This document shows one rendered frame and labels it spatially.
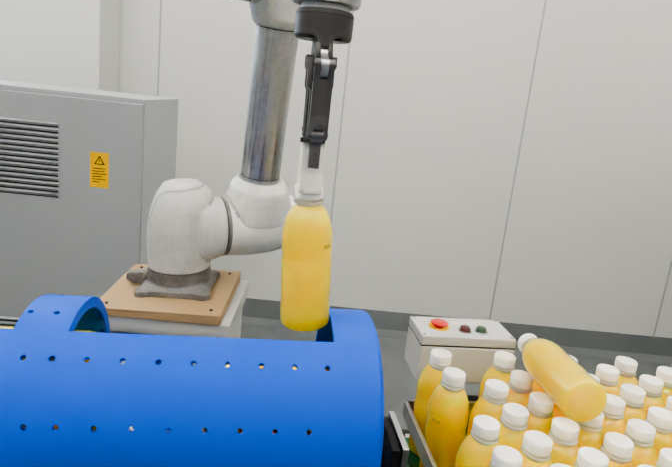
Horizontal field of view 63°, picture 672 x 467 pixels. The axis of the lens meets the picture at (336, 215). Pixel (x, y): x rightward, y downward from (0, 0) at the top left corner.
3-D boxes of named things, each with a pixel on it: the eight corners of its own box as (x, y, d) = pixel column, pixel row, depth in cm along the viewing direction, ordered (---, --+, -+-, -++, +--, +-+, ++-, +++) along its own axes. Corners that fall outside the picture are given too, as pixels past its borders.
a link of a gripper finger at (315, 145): (321, 129, 71) (324, 130, 68) (318, 167, 72) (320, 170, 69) (310, 128, 71) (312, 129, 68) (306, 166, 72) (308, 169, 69)
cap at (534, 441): (522, 453, 77) (524, 442, 77) (522, 438, 81) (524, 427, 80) (551, 461, 76) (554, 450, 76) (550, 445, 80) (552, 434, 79)
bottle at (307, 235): (269, 323, 79) (272, 196, 75) (300, 308, 84) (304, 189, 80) (308, 337, 75) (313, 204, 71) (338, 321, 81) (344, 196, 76)
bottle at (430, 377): (411, 459, 102) (425, 368, 98) (405, 436, 109) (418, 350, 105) (448, 462, 103) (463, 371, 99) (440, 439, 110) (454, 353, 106)
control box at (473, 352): (403, 357, 121) (409, 314, 118) (489, 361, 123) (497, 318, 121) (415, 381, 111) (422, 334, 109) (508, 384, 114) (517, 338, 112)
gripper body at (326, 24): (294, 9, 74) (288, 80, 76) (298, 0, 66) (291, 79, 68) (349, 16, 75) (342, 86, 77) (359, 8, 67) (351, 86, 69)
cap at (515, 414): (532, 424, 85) (534, 413, 84) (514, 429, 83) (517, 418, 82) (513, 410, 88) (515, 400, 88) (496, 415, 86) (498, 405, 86)
